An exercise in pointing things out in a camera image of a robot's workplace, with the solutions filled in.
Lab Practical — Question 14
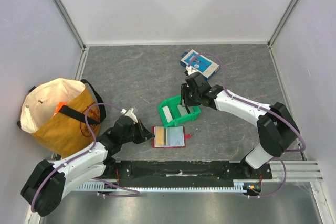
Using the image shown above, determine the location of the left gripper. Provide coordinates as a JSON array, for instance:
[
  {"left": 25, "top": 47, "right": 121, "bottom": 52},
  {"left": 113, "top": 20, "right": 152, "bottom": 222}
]
[{"left": 120, "top": 119, "right": 154, "bottom": 144}]

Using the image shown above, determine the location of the gold credit card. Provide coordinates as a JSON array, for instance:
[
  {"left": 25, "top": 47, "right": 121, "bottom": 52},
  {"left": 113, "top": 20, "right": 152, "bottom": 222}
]
[{"left": 154, "top": 127, "right": 168, "bottom": 147}]

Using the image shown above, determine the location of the green plastic bin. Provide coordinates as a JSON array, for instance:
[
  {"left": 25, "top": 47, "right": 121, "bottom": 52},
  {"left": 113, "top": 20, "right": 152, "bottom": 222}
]
[{"left": 158, "top": 95, "right": 201, "bottom": 127}]

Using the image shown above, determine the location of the white credit card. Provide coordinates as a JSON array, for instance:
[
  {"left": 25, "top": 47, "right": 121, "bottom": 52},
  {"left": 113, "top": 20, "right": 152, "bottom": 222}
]
[{"left": 162, "top": 106, "right": 173, "bottom": 122}]

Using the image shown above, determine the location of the red card holder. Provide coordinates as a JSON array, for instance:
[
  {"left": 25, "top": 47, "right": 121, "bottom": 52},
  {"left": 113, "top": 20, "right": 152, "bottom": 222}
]
[{"left": 152, "top": 126, "right": 192, "bottom": 148}]

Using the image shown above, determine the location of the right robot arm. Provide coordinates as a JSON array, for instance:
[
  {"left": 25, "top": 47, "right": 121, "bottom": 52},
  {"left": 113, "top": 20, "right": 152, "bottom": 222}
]
[{"left": 181, "top": 72, "right": 300, "bottom": 179}]

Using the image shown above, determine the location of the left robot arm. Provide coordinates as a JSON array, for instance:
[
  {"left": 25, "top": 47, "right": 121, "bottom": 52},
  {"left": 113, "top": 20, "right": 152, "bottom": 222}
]
[{"left": 20, "top": 115, "right": 154, "bottom": 217}]

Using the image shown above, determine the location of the blue white product box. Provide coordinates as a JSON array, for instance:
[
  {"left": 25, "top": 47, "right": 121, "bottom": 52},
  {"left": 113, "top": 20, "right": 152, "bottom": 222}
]
[{"left": 180, "top": 49, "right": 219, "bottom": 80}]

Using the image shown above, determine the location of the brown paper tote bag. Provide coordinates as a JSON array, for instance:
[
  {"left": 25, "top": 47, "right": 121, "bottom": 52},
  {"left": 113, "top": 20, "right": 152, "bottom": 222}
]
[{"left": 17, "top": 78, "right": 106, "bottom": 158}]

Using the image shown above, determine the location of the orange item in bag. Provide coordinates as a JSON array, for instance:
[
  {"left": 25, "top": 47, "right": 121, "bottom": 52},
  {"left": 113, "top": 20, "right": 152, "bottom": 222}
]
[{"left": 53, "top": 102, "right": 67, "bottom": 116}]

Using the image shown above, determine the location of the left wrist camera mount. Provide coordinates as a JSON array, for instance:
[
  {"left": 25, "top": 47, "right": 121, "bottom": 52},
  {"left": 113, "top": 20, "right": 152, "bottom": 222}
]
[{"left": 121, "top": 108, "right": 138, "bottom": 124}]

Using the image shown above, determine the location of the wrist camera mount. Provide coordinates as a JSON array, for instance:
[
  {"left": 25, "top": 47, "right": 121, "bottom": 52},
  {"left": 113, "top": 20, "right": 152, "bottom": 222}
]
[
  {"left": 121, "top": 108, "right": 138, "bottom": 124},
  {"left": 184, "top": 66, "right": 198, "bottom": 76}
]

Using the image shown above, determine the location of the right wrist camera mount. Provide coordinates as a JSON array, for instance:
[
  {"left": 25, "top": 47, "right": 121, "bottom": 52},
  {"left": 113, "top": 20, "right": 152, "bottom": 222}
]
[{"left": 184, "top": 66, "right": 198, "bottom": 76}]

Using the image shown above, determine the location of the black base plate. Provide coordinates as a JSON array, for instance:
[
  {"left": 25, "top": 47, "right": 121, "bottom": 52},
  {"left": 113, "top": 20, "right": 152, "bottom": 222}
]
[{"left": 99, "top": 161, "right": 272, "bottom": 182}]

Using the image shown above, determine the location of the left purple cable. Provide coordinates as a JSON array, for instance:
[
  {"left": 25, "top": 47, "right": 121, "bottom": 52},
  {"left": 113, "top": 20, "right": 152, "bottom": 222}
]
[{"left": 30, "top": 103, "right": 141, "bottom": 213}]

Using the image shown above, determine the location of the purple cable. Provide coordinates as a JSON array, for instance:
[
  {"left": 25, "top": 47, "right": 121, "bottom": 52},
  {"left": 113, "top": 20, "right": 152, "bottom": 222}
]
[
  {"left": 185, "top": 52, "right": 307, "bottom": 199},
  {"left": 30, "top": 103, "right": 141, "bottom": 213}
]

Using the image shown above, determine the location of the grey slotted cable duct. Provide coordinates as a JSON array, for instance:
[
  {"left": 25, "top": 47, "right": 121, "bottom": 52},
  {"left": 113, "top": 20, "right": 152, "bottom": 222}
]
[{"left": 76, "top": 180, "right": 249, "bottom": 192}]

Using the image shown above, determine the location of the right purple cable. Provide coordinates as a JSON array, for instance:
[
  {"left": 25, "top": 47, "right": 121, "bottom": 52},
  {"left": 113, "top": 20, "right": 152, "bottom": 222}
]
[{"left": 185, "top": 52, "right": 307, "bottom": 199}]

